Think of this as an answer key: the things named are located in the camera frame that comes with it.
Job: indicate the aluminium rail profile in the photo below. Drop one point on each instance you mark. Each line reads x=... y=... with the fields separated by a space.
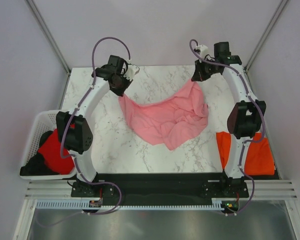
x=258 y=190

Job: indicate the white plastic laundry basket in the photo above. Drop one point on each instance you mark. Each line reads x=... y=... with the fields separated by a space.
x=43 y=122

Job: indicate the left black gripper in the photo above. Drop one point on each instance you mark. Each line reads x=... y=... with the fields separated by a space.
x=127 y=84

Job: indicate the red t shirt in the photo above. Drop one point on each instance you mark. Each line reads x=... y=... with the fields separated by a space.
x=50 y=150

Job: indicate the aluminium frame post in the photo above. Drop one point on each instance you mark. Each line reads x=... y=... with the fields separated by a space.
x=48 y=35
x=266 y=33

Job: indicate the pink polo shirt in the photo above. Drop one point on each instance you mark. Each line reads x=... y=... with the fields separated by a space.
x=171 y=122

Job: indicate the right aluminium frame post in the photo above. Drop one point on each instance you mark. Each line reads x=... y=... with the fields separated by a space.
x=266 y=33

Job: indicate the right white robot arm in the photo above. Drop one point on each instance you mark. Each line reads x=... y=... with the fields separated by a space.
x=247 y=115

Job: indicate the white slotted cable duct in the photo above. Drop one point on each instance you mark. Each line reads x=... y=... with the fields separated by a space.
x=96 y=204

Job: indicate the black t shirt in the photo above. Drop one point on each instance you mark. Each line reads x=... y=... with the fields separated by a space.
x=36 y=167

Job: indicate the folded orange t shirt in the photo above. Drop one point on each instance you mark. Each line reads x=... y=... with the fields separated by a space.
x=259 y=160

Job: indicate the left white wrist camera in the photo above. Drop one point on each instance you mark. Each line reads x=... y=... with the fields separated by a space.
x=131 y=72

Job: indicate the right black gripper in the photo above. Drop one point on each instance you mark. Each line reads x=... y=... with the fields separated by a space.
x=199 y=76

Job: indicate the left aluminium frame post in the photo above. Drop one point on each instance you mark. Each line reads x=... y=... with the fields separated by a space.
x=48 y=35

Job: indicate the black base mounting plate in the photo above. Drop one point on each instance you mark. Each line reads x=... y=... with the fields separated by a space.
x=106 y=186

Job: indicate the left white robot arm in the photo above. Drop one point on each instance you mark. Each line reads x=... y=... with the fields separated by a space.
x=75 y=126

